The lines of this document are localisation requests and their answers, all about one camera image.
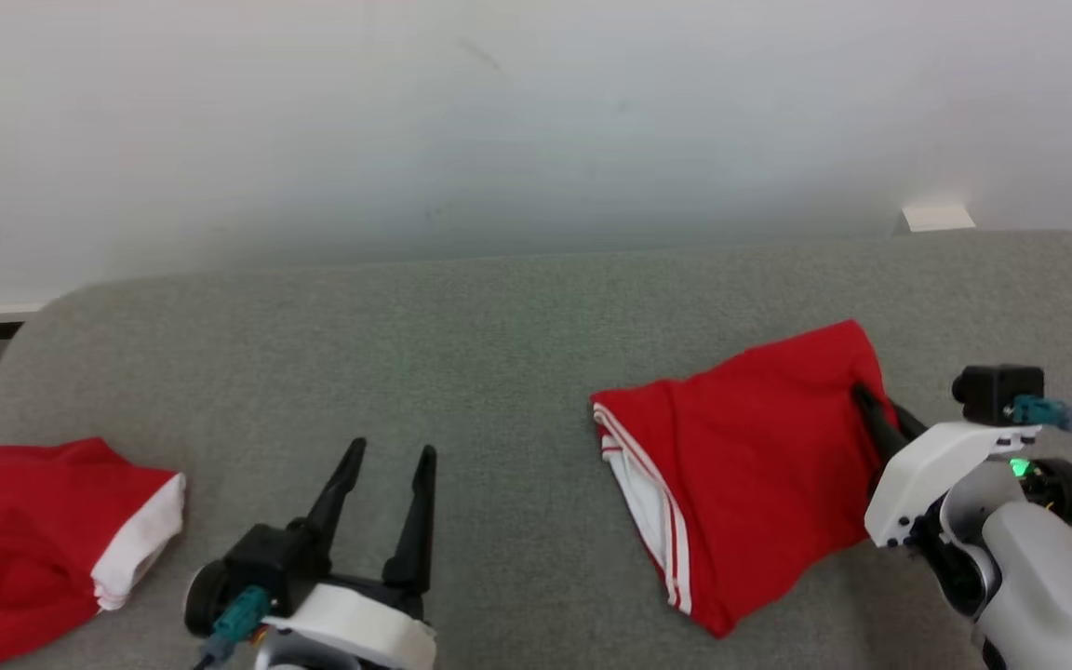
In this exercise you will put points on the small white wall box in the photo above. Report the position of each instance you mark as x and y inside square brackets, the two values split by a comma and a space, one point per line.
[936, 219]

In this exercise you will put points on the red Bulls basketball jersey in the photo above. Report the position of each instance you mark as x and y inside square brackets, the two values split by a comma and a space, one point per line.
[759, 465]

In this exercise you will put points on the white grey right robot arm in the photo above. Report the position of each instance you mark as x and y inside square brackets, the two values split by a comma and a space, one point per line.
[1048, 577]

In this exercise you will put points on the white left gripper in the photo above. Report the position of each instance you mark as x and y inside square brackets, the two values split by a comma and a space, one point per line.
[359, 633]

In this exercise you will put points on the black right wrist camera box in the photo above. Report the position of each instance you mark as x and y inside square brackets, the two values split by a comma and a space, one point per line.
[997, 393]

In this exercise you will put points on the red shorts with white hem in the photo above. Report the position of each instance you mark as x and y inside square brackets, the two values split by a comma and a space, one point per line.
[15, 540]

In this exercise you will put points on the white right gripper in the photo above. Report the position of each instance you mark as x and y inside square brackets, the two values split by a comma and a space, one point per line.
[927, 475]

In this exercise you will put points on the grey fabric mat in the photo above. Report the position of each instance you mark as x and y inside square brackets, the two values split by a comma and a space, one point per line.
[499, 372]

